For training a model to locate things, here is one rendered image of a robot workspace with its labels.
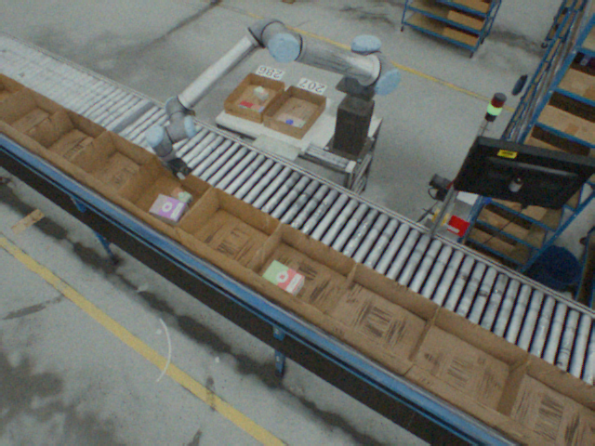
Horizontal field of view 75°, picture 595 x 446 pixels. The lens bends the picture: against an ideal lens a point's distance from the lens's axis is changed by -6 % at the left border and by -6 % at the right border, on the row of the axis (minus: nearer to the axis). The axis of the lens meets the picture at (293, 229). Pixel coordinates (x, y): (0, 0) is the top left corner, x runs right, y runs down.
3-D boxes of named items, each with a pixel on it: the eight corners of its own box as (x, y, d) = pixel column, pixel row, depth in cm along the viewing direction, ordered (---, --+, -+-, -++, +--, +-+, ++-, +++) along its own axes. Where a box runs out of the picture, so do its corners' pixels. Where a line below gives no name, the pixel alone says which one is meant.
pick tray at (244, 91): (284, 93, 294) (285, 82, 286) (260, 124, 273) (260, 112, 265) (250, 83, 300) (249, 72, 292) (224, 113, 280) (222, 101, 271)
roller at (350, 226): (368, 209, 240) (370, 203, 236) (324, 274, 214) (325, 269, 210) (361, 205, 242) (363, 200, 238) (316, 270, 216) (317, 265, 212)
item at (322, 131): (382, 120, 284) (383, 116, 282) (351, 173, 254) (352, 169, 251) (257, 78, 309) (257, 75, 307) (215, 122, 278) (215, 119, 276)
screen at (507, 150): (527, 235, 199) (599, 158, 149) (530, 265, 190) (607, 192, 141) (434, 216, 204) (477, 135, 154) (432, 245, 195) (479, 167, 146)
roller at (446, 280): (464, 255, 222) (465, 249, 219) (429, 331, 196) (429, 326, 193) (455, 252, 225) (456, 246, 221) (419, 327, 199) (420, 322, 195)
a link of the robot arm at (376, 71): (391, 56, 206) (269, 12, 162) (409, 75, 197) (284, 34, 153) (375, 80, 216) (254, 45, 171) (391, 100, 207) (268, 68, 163)
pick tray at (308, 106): (326, 108, 285) (327, 97, 277) (300, 140, 265) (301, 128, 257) (290, 96, 293) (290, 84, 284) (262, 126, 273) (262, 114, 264)
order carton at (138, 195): (218, 203, 213) (212, 184, 198) (182, 246, 201) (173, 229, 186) (163, 173, 224) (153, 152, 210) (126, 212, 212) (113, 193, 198)
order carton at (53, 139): (117, 150, 238) (108, 128, 224) (79, 181, 224) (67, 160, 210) (74, 127, 250) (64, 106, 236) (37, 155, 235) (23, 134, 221)
